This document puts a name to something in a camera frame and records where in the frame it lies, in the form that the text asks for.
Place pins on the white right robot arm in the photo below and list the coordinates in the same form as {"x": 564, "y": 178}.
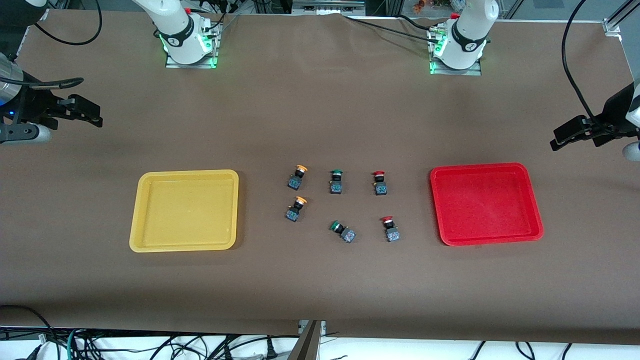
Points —
{"x": 180, "y": 30}

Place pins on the brown table cover sheet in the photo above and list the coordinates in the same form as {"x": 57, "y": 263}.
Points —
{"x": 320, "y": 285}

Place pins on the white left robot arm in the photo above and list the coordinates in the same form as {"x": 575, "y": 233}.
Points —
{"x": 470, "y": 30}

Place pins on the yellow plastic tray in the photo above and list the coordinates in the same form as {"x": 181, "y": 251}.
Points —
{"x": 185, "y": 212}

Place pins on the red push button switch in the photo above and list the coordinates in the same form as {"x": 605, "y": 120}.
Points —
{"x": 381, "y": 188}
{"x": 392, "y": 233}

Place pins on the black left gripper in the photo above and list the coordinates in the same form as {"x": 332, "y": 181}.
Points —
{"x": 614, "y": 111}

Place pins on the green push button switch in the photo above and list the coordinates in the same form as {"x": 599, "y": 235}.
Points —
{"x": 347, "y": 234}
{"x": 336, "y": 187}

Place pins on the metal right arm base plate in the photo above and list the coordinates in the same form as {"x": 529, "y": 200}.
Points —
{"x": 212, "y": 55}

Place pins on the blue-topped push button switch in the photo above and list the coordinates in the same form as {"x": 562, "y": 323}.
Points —
{"x": 292, "y": 215}

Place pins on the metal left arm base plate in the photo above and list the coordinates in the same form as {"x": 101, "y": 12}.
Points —
{"x": 477, "y": 70}

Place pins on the yellow push button switch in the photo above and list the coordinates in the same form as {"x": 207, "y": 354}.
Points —
{"x": 295, "y": 182}

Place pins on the aluminium rail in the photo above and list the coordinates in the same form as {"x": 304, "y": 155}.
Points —
{"x": 335, "y": 6}

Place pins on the red plastic tray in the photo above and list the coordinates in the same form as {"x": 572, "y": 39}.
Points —
{"x": 485, "y": 205}

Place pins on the aluminium frame post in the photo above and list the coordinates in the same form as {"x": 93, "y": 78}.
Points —
{"x": 307, "y": 345}

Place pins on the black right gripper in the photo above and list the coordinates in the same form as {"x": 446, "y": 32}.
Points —
{"x": 31, "y": 102}

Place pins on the aluminium corner bracket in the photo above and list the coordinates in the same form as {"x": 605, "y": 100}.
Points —
{"x": 620, "y": 20}

